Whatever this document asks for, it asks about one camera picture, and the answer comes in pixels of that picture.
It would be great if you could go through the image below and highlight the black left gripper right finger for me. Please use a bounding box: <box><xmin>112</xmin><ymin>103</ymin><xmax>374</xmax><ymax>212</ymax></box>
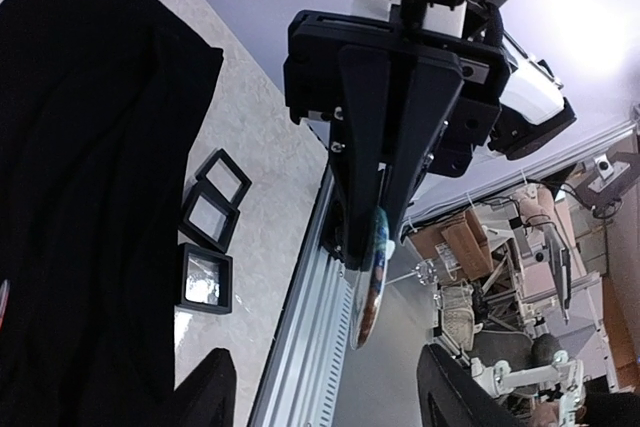
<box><xmin>417</xmin><ymin>344</ymin><xmax>520</xmax><ymax>427</ymax></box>

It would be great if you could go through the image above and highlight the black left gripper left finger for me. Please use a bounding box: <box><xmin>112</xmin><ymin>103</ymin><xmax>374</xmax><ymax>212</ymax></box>
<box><xmin>169</xmin><ymin>348</ymin><xmax>237</xmax><ymax>427</ymax></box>

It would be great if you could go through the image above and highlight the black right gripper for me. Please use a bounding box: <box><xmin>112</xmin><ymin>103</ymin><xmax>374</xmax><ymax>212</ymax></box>
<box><xmin>284</xmin><ymin>10</ymin><xmax>508</xmax><ymax>267</ymax></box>

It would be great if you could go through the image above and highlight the green round brooch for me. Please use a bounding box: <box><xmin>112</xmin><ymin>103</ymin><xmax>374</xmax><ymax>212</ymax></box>
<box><xmin>350</xmin><ymin>207</ymin><xmax>395</xmax><ymax>350</ymax></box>

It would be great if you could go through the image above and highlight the red round brooch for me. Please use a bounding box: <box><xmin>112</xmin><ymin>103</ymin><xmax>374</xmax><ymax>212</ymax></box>
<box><xmin>0</xmin><ymin>279</ymin><xmax>11</xmax><ymax>328</ymax></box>

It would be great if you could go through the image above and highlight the black garment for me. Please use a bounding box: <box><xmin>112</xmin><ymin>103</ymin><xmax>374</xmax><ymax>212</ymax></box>
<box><xmin>1</xmin><ymin>0</ymin><xmax>223</xmax><ymax>426</ymax></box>

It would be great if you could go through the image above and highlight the front aluminium rail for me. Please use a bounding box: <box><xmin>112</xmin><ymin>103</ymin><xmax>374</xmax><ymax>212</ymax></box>
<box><xmin>247</xmin><ymin>171</ymin><xmax>353</xmax><ymax>426</ymax></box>

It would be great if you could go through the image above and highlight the left black square frame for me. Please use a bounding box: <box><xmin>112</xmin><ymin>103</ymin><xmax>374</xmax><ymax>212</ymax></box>
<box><xmin>174</xmin><ymin>243</ymin><xmax>233</xmax><ymax>315</ymax></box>

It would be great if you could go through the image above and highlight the black square frame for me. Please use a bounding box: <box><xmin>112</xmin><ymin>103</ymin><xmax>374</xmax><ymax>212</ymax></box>
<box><xmin>195</xmin><ymin>148</ymin><xmax>252</xmax><ymax>207</ymax></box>
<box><xmin>179</xmin><ymin>182</ymin><xmax>240</xmax><ymax>254</ymax></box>
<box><xmin>174</xmin><ymin>243</ymin><xmax>233</xmax><ymax>315</ymax></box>

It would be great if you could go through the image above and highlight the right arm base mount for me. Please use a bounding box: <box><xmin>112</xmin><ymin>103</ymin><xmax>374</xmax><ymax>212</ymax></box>
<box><xmin>321</xmin><ymin>192</ymin><xmax>349</xmax><ymax>267</ymax></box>

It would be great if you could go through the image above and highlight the middle black square frame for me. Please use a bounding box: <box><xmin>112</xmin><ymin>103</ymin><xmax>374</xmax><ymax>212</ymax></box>
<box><xmin>179</xmin><ymin>182</ymin><xmax>240</xmax><ymax>254</ymax></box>

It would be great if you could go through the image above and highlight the right black square frame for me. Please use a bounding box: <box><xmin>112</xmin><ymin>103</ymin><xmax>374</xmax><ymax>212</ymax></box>
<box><xmin>195</xmin><ymin>148</ymin><xmax>252</xmax><ymax>207</ymax></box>

